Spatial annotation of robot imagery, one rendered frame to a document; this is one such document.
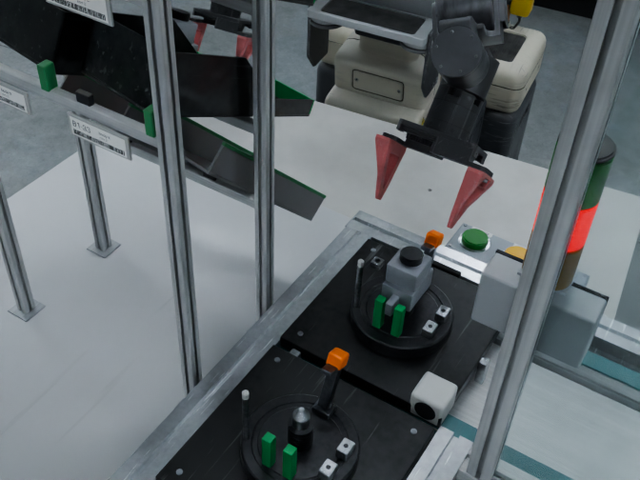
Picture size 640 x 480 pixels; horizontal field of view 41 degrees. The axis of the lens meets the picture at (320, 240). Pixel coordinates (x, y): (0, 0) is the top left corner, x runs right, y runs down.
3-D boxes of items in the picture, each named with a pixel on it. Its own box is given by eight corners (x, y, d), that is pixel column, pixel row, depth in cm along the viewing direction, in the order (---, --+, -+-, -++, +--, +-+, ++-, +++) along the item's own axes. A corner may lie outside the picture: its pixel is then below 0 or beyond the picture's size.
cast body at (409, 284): (402, 270, 116) (408, 232, 111) (431, 284, 114) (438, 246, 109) (372, 308, 110) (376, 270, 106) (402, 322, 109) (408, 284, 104)
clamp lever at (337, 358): (321, 398, 103) (336, 346, 100) (334, 406, 102) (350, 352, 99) (306, 410, 100) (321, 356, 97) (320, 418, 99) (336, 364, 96)
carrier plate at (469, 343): (367, 247, 130) (368, 236, 129) (512, 311, 121) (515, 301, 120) (279, 346, 115) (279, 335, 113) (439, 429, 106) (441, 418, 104)
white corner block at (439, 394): (423, 389, 110) (427, 369, 108) (454, 404, 109) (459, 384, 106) (406, 412, 107) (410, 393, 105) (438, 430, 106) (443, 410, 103)
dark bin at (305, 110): (241, 79, 120) (256, 29, 117) (309, 116, 114) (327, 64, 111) (80, 71, 98) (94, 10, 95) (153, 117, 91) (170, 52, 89)
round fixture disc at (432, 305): (381, 270, 124) (382, 259, 122) (469, 309, 118) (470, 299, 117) (330, 329, 115) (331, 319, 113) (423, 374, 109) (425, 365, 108)
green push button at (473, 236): (467, 233, 133) (469, 224, 132) (490, 243, 132) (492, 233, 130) (456, 248, 131) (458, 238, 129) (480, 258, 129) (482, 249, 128)
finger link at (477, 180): (459, 231, 97) (490, 155, 96) (404, 210, 100) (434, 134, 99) (471, 237, 103) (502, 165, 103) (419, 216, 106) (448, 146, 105)
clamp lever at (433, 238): (417, 276, 119) (431, 228, 116) (430, 282, 118) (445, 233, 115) (407, 284, 116) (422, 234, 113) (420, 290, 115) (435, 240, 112)
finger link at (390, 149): (405, 210, 100) (435, 135, 99) (352, 189, 102) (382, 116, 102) (420, 216, 106) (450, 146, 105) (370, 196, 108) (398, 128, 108)
